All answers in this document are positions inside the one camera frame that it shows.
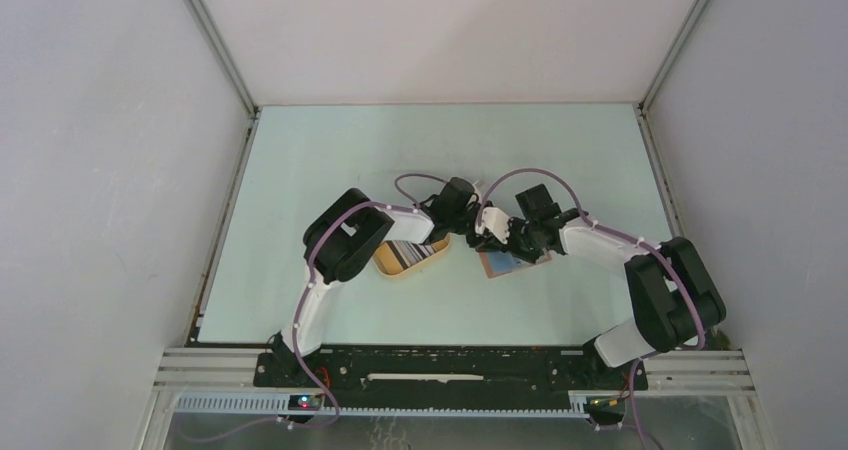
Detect left controller board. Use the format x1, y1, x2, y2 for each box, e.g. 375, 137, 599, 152
287, 394, 324, 412

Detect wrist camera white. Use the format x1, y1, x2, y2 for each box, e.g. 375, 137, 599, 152
468, 180, 483, 204
475, 206, 510, 244

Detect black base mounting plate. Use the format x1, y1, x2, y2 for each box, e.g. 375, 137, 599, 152
253, 342, 648, 410

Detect oval wooden tray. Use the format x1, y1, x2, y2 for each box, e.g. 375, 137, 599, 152
372, 236, 451, 280

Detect brown leather card holder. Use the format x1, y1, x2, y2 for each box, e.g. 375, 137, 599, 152
479, 252, 552, 279

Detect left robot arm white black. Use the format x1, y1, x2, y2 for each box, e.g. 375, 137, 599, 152
274, 177, 488, 387

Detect white cable duct strip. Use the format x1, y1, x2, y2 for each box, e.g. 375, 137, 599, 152
173, 392, 589, 418

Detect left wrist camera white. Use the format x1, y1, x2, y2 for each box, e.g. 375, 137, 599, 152
468, 180, 483, 204

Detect controller board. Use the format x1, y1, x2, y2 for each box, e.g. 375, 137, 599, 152
586, 398, 627, 414
287, 394, 324, 412

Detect right controller board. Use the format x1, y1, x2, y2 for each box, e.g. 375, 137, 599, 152
586, 398, 627, 414

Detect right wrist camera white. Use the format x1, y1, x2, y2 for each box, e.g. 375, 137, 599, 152
475, 206, 510, 244

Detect striped cards in tray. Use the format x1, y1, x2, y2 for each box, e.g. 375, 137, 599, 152
379, 241, 438, 275

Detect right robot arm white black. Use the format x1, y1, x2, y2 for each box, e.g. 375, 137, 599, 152
470, 184, 727, 388

